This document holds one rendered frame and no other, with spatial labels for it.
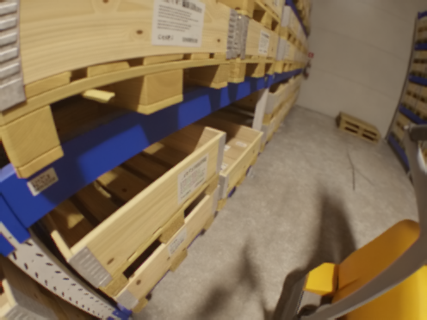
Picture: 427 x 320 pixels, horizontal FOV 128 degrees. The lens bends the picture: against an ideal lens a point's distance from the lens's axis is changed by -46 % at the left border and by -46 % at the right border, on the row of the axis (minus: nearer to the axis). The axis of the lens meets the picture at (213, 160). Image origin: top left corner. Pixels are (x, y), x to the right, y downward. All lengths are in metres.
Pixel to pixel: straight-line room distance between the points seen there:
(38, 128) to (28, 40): 0.14
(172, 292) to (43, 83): 1.33
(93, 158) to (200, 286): 1.15
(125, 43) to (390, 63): 6.18
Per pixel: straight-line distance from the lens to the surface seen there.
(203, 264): 1.48
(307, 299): 1.25
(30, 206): 0.48
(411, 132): 0.50
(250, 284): 1.47
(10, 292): 0.59
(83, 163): 0.49
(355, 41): 6.03
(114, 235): 0.56
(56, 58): 0.36
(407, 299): 0.89
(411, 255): 0.53
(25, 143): 0.36
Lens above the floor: 1.35
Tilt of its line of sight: 34 degrees down
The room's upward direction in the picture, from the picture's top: 6 degrees clockwise
